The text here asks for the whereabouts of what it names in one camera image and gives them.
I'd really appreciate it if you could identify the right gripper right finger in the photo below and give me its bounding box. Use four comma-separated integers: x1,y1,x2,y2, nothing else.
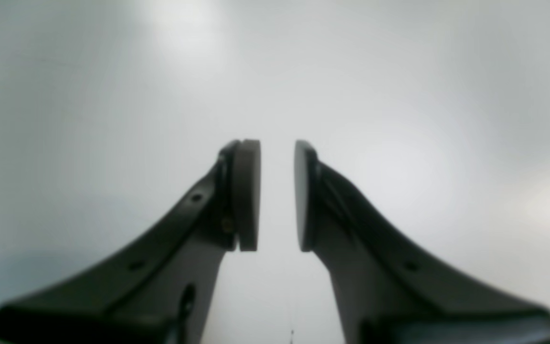
294,140,550,344

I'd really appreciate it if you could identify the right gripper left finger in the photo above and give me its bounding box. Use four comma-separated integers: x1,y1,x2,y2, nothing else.
0,140,261,344

